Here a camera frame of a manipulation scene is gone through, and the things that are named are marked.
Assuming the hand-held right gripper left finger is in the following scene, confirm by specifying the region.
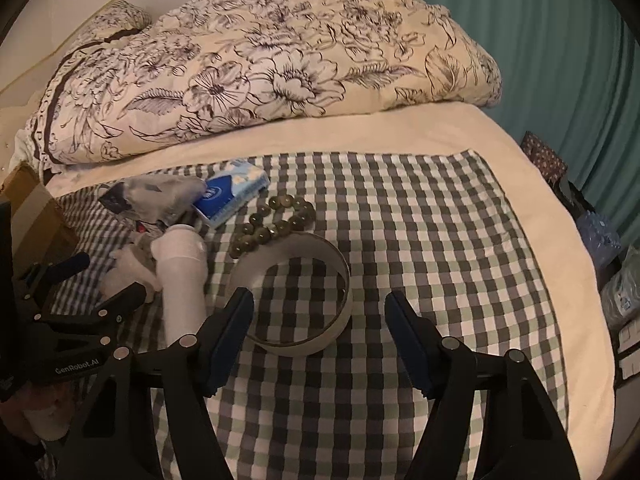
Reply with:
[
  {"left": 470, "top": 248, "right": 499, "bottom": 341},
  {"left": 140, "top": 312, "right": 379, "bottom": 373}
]
[{"left": 47, "top": 287, "right": 256, "bottom": 480}]

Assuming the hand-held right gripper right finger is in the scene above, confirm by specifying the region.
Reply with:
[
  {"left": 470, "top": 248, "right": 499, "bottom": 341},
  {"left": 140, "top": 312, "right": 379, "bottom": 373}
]
[{"left": 384, "top": 290, "right": 581, "bottom": 480}]

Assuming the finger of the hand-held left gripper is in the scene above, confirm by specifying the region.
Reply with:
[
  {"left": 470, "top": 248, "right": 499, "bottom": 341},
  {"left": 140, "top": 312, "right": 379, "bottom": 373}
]
[
  {"left": 22, "top": 252, "right": 92, "bottom": 301},
  {"left": 45, "top": 282, "right": 148, "bottom": 333}
]

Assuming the white tissue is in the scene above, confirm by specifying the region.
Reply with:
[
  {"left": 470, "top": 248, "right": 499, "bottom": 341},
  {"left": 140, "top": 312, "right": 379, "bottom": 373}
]
[{"left": 100, "top": 242, "right": 163, "bottom": 306}]

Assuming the white plastic tube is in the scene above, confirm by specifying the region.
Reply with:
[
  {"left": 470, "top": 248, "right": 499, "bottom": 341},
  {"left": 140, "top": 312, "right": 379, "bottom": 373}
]
[{"left": 150, "top": 225, "right": 211, "bottom": 348}]

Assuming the brown cardboard box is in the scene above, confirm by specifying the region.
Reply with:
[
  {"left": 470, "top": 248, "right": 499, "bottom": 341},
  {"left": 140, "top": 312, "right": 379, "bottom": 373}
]
[{"left": 0, "top": 162, "right": 81, "bottom": 276}]

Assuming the white tape ring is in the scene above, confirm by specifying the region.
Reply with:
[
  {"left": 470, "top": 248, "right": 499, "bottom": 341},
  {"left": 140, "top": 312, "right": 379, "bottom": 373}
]
[{"left": 225, "top": 234, "right": 353, "bottom": 358}]

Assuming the grey plastic bag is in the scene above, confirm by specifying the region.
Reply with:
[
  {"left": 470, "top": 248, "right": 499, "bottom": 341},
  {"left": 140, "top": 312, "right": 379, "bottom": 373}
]
[{"left": 97, "top": 174, "right": 207, "bottom": 226}]

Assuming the dark bead bracelet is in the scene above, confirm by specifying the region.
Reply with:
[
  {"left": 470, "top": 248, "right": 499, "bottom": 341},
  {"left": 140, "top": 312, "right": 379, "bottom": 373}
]
[{"left": 230, "top": 195, "right": 316, "bottom": 261}]

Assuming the blue tissue packet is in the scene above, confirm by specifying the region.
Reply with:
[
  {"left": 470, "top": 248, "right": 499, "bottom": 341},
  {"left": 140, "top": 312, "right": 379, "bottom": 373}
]
[{"left": 192, "top": 157, "right": 271, "bottom": 231}]

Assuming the person's left hand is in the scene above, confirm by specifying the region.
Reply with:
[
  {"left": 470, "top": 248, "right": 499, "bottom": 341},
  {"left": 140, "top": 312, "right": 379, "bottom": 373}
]
[{"left": 0, "top": 385, "right": 73, "bottom": 441}]

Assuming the green checkered cloth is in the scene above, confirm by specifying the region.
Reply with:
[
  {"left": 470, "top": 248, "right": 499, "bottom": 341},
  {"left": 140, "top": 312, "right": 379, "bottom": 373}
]
[{"left": 35, "top": 150, "right": 571, "bottom": 480}]

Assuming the cream tufted headboard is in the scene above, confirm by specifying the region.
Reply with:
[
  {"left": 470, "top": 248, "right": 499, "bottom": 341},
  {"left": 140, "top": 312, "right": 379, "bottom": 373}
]
[{"left": 0, "top": 105, "right": 31, "bottom": 176}]

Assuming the pack of water bottles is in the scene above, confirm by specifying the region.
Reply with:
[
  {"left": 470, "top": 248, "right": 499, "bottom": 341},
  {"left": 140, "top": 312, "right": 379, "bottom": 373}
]
[{"left": 575, "top": 210, "right": 623, "bottom": 271}]

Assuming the clear plastic package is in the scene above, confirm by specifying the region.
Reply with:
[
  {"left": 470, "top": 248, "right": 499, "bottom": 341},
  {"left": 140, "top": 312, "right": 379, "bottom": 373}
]
[{"left": 600, "top": 247, "right": 640, "bottom": 331}]

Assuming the dark patterned bag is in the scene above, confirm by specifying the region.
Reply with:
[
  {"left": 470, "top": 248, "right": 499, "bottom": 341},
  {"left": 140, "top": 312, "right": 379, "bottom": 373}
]
[{"left": 520, "top": 131, "right": 568, "bottom": 186}]

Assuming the floral striped pillow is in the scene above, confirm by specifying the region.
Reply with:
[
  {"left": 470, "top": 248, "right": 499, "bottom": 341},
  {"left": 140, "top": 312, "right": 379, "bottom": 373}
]
[{"left": 65, "top": 0, "right": 153, "bottom": 56}]

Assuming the floral duvet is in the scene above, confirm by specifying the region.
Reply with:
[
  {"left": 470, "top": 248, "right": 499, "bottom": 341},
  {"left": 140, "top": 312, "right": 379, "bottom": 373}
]
[{"left": 20, "top": 0, "right": 503, "bottom": 166}]

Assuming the teal curtain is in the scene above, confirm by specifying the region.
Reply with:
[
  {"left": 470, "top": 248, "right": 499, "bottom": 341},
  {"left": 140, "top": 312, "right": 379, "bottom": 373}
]
[{"left": 400, "top": 0, "right": 640, "bottom": 261}]

